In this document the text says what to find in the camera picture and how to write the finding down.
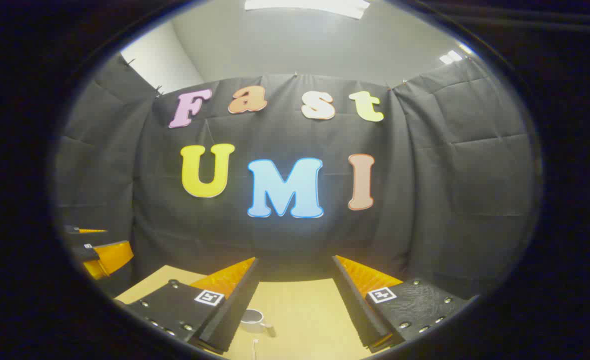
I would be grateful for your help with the grey white cup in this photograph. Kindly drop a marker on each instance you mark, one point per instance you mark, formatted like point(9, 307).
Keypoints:
point(251, 325)

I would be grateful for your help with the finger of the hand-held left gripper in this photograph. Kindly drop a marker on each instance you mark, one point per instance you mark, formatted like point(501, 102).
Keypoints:
point(92, 231)
point(109, 257)

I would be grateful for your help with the small ceiling light panel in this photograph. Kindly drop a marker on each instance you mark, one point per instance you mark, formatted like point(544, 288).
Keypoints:
point(451, 56)

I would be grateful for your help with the light wooden desktop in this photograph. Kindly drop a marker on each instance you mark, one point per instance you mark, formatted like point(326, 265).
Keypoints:
point(305, 310)

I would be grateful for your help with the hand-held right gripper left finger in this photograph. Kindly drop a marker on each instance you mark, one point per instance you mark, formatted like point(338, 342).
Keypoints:
point(234, 315)

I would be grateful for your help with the large ceiling light panel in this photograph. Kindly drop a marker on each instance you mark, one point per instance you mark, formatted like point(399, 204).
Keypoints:
point(305, 6)

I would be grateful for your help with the black backdrop cloth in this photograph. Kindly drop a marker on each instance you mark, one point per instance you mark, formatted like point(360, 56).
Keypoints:
point(415, 200)

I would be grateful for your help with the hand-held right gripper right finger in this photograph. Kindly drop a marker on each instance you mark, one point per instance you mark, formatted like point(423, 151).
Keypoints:
point(360, 310)

